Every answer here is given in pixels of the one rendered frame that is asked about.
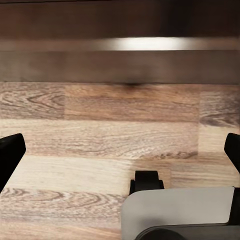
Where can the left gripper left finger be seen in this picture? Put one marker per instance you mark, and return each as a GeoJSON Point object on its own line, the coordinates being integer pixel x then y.
{"type": "Point", "coordinates": [12, 149]}

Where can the bed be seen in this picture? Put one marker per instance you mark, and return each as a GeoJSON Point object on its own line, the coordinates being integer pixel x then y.
{"type": "Point", "coordinates": [120, 41]}

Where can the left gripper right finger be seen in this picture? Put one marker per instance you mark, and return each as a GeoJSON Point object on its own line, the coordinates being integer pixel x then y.
{"type": "Point", "coordinates": [232, 149]}

